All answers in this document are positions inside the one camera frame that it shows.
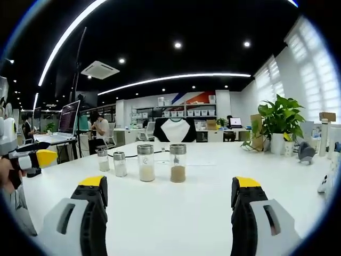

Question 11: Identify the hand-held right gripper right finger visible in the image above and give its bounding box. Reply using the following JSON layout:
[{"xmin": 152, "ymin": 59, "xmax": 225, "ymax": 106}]
[{"xmin": 230, "ymin": 175, "xmax": 303, "ymax": 256}]

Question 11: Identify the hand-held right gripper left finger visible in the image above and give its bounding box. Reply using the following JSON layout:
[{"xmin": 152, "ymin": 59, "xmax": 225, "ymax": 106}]
[{"xmin": 37, "ymin": 175, "xmax": 109, "ymax": 256}]

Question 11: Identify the small glass seasoning bottle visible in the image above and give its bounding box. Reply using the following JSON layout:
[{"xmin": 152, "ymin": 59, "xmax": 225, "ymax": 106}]
[
  {"xmin": 97, "ymin": 149, "xmax": 110, "ymax": 172},
  {"xmin": 113, "ymin": 151, "xmax": 128, "ymax": 178}
]

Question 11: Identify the tall seasoning bottle white powder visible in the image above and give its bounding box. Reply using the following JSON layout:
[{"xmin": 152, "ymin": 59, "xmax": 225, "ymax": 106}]
[{"xmin": 136, "ymin": 144, "xmax": 156, "ymax": 183}]

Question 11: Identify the tall seasoning bottle brown powder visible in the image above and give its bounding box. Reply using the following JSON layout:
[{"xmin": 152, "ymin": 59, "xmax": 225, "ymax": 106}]
[{"xmin": 169, "ymin": 143, "xmax": 188, "ymax": 183}]

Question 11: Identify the white cylinder bottle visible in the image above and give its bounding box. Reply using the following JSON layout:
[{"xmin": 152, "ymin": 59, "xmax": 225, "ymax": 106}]
[{"xmin": 319, "ymin": 118, "xmax": 331, "ymax": 157}]

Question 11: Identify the person's left hand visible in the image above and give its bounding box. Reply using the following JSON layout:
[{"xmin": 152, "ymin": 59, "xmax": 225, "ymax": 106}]
[{"xmin": 0, "ymin": 157, "xmax": 10, "ymax": 193}]

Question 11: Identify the open silver laptop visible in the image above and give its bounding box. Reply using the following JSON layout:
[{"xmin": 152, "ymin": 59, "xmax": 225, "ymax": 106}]
[{"xmin": 34, "ymin": 100, "xmax": 82, "ymax": 146}]

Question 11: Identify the small white patterned pot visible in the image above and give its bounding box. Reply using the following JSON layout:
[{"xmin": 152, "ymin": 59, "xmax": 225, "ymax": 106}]
[{"xmin": 284, "ymin": 139, "xmax": 295, "ymax": 157}]

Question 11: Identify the brown paper bag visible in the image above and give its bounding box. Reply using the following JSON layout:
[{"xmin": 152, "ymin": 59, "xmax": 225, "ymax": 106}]
[{"xmin": 249, "ymin": 114, "xmax": 264, "ymax": 150}]

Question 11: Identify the black tripod pole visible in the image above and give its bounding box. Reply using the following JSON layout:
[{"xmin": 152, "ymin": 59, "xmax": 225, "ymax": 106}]
[{"xmin": 69, "ymin": 26, "xmax": 88, "ymax": 161}]

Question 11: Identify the white handheld controller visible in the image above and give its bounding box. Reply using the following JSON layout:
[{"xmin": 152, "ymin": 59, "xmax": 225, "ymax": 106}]
[{"xmin": 317, "ymin": 170, "xmax": 334, "ymax": 194}]

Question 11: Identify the grey rounded desk object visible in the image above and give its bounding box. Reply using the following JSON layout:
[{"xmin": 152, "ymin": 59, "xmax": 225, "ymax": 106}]
[{"xmin": 297, "ymin": 141, "xmax": 317, "ymax": 164}]

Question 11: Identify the white office chair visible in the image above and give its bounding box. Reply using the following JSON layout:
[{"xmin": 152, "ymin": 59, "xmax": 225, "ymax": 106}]
[{"xmin": 136, "ymin": 122, "xmax": 156, "ymax": 142}]

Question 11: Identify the green leafy potted plant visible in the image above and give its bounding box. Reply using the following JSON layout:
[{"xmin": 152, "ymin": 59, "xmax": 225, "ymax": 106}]
[{"xmin": 240, "ymin": 94, "xmax": 306, "ymax": 156}]

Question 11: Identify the ceiling air conditioner vent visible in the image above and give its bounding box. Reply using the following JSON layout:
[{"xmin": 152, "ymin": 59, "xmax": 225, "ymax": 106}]
[{"xmin": 80, "ymin": 60, "xmax": 121, "ymax": 81}]

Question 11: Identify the long curved ceiling light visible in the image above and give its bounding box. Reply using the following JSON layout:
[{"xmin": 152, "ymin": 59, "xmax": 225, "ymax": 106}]
[
  {"xmin": 97, "ymin": 72, "xmax": 252, "ymax": 96},
  {"xmin": 38, "ymin": 0, "xmax": 108, "ymax": 87}
]

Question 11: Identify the shelf with white bins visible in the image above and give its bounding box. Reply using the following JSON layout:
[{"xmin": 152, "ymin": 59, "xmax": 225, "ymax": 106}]
[{"xmin": 131, "ymin": 95, "xmax": 217, "ymax": 119}]

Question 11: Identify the brown cardboard box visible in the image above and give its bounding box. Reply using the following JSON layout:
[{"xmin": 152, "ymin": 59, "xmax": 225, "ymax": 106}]
[{"xmin": 319, "ymin": 111, "xmax": 337, "ymax": 123}]

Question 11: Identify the black cable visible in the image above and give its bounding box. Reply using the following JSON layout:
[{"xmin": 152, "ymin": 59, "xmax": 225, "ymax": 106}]
[{"xmin": 124, "ymin": 148, "xmax": 172, "ymax": 158}]

